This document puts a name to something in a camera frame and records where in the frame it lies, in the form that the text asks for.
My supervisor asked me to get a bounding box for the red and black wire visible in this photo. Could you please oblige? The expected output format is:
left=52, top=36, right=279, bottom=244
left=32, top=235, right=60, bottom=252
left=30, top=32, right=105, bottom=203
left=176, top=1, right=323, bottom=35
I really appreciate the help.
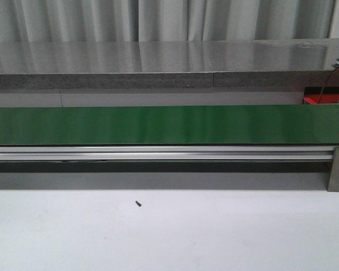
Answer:
left=318, top=53, right=339, bottom=104

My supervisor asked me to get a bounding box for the grey pleated curtain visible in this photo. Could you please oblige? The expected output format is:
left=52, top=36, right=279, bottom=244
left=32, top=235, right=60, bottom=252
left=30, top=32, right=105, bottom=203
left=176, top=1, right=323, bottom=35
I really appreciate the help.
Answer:
left=0, top=1, right=335, bottom=42

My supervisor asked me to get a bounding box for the grey granite counter shelf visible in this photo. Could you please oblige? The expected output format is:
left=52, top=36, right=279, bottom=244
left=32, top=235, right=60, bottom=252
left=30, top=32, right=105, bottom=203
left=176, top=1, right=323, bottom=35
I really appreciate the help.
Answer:
left=0, top=38, right=339, bottom=90

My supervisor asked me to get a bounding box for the red plastic tray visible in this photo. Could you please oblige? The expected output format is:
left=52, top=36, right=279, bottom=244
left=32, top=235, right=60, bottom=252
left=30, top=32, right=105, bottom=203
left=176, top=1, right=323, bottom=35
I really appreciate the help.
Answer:
left=303, top=87, right=339, bottom=104

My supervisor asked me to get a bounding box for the aluminium conveyor side rail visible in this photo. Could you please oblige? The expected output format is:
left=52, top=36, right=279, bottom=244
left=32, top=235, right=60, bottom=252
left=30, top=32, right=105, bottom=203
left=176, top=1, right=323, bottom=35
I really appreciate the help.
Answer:
left=0, top=146, right=334, bottom=161

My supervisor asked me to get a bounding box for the green conveyor belt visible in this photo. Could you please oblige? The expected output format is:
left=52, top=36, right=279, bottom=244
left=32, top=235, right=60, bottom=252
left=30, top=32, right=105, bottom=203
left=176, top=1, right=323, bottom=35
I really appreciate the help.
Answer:
left=0, top=104, right=339, bottom=145

